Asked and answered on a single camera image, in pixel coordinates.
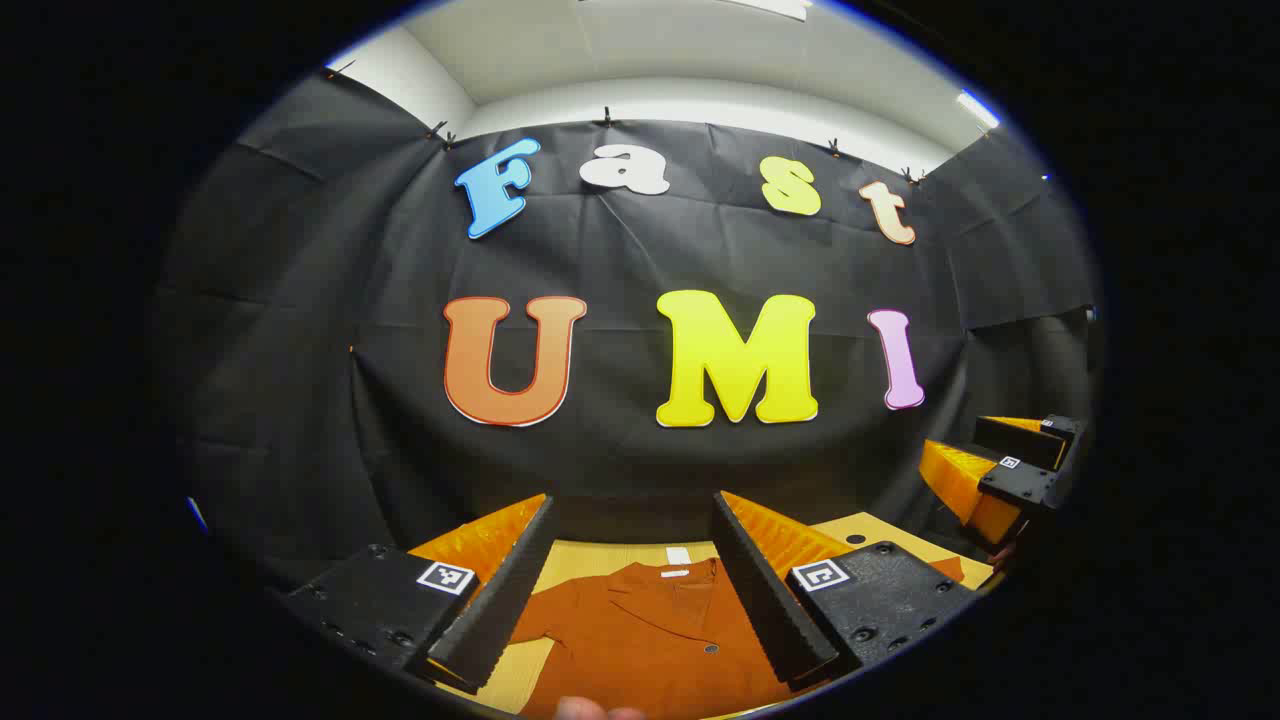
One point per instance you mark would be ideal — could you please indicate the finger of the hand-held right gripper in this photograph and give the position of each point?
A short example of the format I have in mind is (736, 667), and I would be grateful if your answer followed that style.
(1020, 485)
(1020, 442)

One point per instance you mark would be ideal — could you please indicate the ceiling light panel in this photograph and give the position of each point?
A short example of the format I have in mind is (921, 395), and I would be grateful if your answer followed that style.
(770, 8)
(978, 108)

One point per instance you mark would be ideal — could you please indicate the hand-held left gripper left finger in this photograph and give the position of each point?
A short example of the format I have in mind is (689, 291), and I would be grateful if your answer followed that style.
(505, 600)

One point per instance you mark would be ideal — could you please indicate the black backdrop cloth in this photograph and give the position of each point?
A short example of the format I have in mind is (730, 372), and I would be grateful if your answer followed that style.
(620, 250)

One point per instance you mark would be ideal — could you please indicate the rust orange shirt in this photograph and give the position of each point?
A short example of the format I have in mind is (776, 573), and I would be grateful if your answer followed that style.
(650, 630)

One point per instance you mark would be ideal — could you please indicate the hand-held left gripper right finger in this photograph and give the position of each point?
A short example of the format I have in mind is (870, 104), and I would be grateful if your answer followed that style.
(765, 600)

